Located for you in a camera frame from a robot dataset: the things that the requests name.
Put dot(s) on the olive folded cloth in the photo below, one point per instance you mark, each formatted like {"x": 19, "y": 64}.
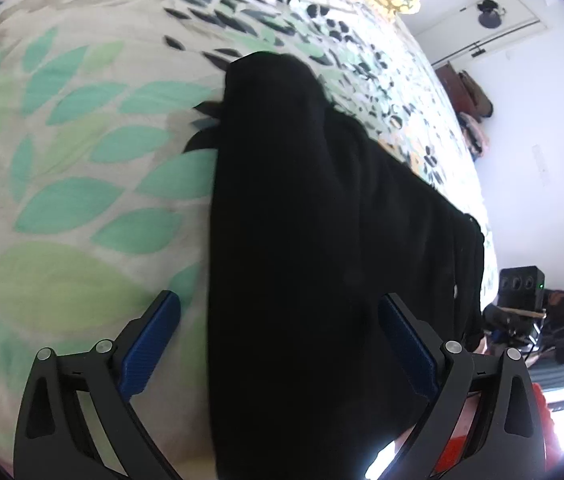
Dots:
{"x": 479, "y": 97}

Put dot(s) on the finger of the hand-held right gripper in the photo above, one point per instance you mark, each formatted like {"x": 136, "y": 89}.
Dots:
{"x": 496, "y": 319}

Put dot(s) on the floral leaf bed sheet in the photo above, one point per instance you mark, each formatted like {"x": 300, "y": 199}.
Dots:
{"x": 87, "y": 185}

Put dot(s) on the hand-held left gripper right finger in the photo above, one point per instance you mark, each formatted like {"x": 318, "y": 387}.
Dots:
{"x": 406, "y": 345}

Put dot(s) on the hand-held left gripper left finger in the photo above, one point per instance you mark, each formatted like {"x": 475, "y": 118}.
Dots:
{"x": 149, "y": 345}

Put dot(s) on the person's orange clothing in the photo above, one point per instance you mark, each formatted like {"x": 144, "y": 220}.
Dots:
{"x": 454, "y": 452}

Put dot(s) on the black pants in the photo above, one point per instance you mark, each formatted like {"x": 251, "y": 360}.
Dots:
{"x": 287, "y": 260}

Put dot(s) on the pile of colourful clothes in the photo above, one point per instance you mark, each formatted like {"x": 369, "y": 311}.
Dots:
{"x": 476, "y": 135}

